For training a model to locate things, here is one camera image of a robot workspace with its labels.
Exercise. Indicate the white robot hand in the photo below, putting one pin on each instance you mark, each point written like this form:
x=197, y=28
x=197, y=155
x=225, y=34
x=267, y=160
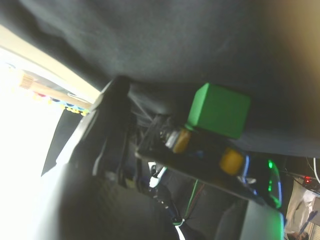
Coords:
x=125, y=205

